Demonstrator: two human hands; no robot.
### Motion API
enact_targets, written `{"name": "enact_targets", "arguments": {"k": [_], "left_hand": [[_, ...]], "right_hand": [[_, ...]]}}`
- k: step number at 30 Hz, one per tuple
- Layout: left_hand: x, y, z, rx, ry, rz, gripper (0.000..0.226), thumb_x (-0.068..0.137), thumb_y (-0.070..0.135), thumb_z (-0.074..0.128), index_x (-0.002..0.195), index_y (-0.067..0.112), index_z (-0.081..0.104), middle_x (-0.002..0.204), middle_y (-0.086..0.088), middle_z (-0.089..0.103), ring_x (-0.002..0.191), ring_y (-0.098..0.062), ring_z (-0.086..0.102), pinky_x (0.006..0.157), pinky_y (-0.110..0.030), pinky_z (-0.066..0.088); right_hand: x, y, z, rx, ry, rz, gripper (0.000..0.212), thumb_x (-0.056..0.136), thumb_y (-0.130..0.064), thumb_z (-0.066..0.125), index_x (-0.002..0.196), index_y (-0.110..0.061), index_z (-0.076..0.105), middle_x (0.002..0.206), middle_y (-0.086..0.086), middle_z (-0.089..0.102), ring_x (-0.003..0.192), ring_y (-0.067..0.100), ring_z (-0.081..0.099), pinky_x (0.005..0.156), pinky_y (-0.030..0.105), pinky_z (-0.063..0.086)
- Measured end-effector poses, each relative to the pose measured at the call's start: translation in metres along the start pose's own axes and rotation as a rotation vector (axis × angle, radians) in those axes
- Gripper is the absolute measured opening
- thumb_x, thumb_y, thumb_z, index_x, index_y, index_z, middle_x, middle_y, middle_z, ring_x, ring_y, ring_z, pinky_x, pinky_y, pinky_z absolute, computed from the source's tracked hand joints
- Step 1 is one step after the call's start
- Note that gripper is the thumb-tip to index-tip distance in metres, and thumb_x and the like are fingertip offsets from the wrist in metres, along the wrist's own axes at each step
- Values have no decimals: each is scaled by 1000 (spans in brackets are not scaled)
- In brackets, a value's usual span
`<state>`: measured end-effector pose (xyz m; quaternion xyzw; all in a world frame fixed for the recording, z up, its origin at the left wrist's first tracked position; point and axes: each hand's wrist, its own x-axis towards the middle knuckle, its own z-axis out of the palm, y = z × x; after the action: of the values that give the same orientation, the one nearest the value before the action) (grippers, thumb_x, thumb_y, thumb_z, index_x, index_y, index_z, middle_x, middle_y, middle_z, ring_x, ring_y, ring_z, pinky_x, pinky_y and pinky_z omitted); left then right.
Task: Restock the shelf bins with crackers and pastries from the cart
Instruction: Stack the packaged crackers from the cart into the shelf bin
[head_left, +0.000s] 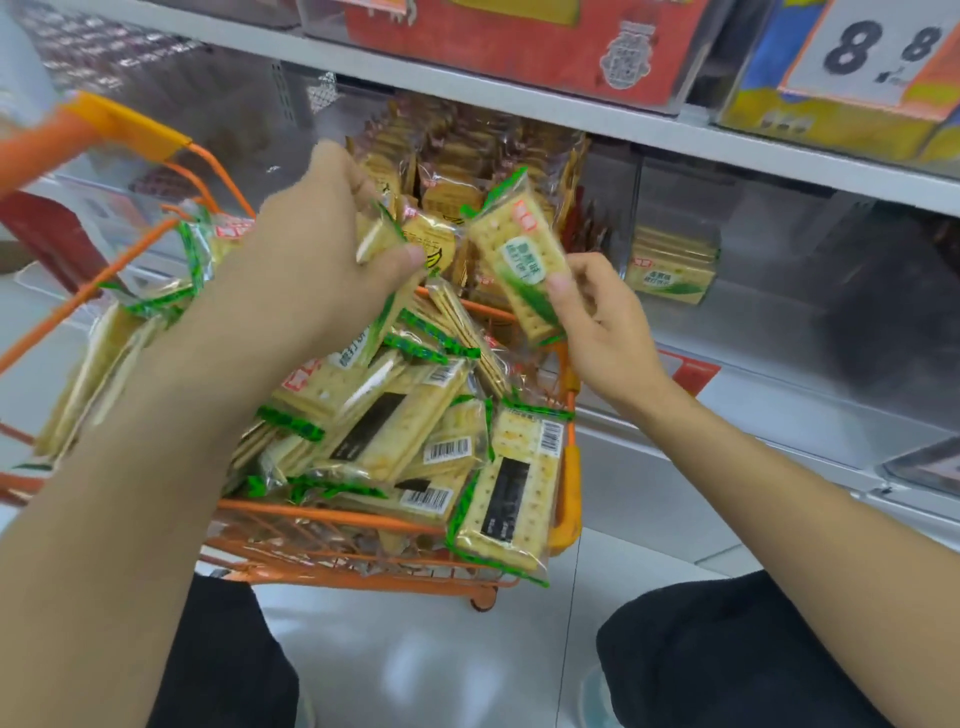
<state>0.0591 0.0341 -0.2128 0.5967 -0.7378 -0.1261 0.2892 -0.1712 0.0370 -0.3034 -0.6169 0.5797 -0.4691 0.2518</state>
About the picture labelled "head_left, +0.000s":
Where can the person's left hand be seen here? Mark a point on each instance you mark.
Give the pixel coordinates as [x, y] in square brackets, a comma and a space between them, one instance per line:
[292, 277]

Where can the person's right hand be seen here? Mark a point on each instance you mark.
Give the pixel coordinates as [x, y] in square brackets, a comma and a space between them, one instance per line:
[607, 337]

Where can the green cracker packets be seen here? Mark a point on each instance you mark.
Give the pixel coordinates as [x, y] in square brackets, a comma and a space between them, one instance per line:
[667, 277]
[510, 495]

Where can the orange shopping cart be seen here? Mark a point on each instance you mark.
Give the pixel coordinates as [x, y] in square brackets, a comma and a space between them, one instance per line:
[568, 487]

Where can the white metal store shelf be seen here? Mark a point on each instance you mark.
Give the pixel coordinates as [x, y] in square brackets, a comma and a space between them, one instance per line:
[525, 101]

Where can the person's left forearm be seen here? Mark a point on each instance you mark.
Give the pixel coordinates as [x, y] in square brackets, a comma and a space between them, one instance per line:
[97, 562]

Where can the person's right forearm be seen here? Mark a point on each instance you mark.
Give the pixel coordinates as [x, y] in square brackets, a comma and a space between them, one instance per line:
[787, 525]

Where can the red carton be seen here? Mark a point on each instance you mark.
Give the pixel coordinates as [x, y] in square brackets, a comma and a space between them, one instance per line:
[525, 37]

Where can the person's right leg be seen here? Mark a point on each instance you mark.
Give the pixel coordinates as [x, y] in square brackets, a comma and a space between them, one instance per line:
[735, 660]

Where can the person's leg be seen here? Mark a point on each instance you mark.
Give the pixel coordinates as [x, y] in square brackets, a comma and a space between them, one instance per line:
[217, 660]
[735, 660]

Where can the person's white right shoe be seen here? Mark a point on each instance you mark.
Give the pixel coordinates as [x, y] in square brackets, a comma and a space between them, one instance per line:
[596, 705]

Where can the person's left leg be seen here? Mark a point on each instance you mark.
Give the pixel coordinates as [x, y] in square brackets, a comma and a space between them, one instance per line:
[217, 660]

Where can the orange white price tag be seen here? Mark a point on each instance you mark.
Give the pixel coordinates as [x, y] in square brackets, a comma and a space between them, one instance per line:
[862, 52]
[694, 371]

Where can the group of banana biscuit packets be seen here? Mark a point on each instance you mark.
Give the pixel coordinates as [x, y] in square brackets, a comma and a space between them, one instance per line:
[442, 195]

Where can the stack of blue yellow packets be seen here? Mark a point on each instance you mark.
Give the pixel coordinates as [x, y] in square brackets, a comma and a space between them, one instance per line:
[825, 127]

